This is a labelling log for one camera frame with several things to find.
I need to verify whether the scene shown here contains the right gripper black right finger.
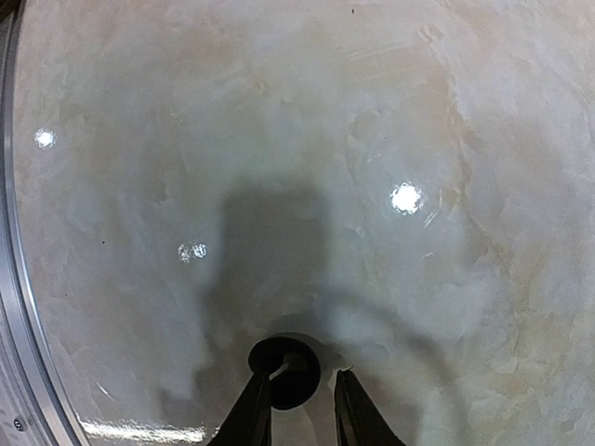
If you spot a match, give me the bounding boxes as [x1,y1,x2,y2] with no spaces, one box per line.
[334,370,405,446]

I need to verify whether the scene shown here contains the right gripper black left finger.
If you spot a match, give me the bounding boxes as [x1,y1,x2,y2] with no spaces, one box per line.
[207,372,271,446]

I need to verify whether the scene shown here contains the black earbud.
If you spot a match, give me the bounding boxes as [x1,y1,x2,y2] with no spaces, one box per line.
[247,336,322,411]

